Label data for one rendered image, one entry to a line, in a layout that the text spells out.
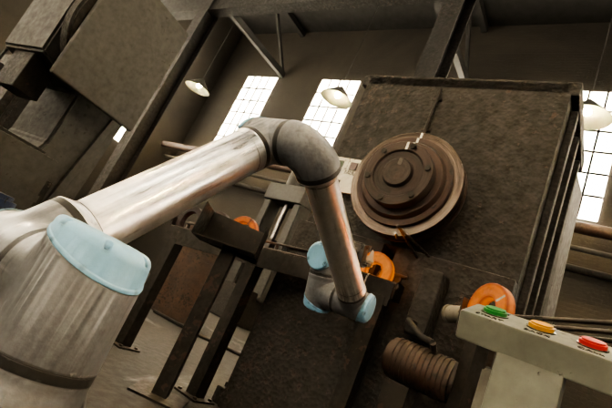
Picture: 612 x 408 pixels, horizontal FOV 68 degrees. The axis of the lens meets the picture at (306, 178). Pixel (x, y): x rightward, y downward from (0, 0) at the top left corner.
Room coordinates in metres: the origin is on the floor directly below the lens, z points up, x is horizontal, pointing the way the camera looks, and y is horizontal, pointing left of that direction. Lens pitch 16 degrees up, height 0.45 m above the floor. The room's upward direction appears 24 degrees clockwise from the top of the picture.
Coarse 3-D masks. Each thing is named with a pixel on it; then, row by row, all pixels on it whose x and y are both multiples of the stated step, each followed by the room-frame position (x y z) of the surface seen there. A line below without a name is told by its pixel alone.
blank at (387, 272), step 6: (378, 252) 1.75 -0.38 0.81; (378, 258) 1.74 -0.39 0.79; (384, 258) 1.73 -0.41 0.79; (378, 264) 1.76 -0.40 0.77; (384, 264) 1.72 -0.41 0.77; (390, 264) 1.71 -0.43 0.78; (366, 270) 1.77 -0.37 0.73; (384, 270) 1.71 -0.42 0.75; (390, 270) 1.70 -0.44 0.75; (378, 276) 1.72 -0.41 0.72; (384, 276) 1.71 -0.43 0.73; (390, 276) 1.70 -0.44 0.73
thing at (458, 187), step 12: (384, 144) 1.81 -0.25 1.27; (444, 144) 1.65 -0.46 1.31; (456, 156) 1.61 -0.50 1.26; (360, 168) 1.86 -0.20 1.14; (456, 168) 1.60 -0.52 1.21; (456, 180) 1.59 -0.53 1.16; (456, 192) 1.59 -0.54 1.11; (360, 204) 1.81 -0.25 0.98; (444, 204) 1.60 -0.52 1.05; (456, 204) 1.61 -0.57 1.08; (360, 216) 1.80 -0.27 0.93; (432, 216) 1.62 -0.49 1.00; (444, 216) 1.59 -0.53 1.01; (372, 228) 1.76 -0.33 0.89; (384, 228) 1.73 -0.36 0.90; (396, 228) 1.70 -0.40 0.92; (408, 228) 1.67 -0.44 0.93; (420, 228) 1.64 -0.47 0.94; (432, 228) 1.65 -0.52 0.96
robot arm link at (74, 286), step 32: (64, 224) 0.62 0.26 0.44; (0, 256) 0.67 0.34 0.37; (32, 256) 0.63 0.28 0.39; (64, 256) 0.60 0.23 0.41; (96, 256) 0.61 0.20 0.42; (128, 256) 0.63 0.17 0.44; (0, 288) 0.65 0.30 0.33; (32, 288) 0.60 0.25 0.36; (64, 288) 0.60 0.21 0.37; (96, 288) 0.61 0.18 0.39; (128, 288) 0.64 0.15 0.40; (0, 320) 0.61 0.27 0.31; (32, 320) 0.60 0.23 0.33; (64, 320) 0.60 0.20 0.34; (96, 320) 0.62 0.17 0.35; (32, 352) 0.60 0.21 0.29; (64, 352) 0.61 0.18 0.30; (96, 352) 0.64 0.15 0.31
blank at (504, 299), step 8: (480, 288) 1.36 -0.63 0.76; (488, 288) 1.32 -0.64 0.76; (496, 288) 1.30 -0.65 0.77; (504, 288) 1.27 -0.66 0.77; (472, 296) 1.38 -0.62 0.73; (480, 296) 1.35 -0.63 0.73; (488, 296) 1.32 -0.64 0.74; (496, 296) 1.29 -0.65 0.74; (504, 296) 1.26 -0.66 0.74; (512, 296) 1.26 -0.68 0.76; (472, 304) 1.37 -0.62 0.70; (496, 304) 1.28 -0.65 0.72; (504, 304) 1.25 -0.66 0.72; (512, 304) 1.25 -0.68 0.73; (512, 312) 1.25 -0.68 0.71
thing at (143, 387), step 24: (216, 216) 1.98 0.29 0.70; (216, 240) 1.77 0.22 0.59; (240, 240) 1.97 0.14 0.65; (264, 240) 1.90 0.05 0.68; (216, 264) 1.84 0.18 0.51; (216, 288) 1.84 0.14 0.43; (192, 312) 1.84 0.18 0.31; (192, 336) 1.84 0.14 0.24; (168, 360) 1.84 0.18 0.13; (144, 384) 1.90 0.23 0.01; (168, 384) 1.84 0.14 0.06
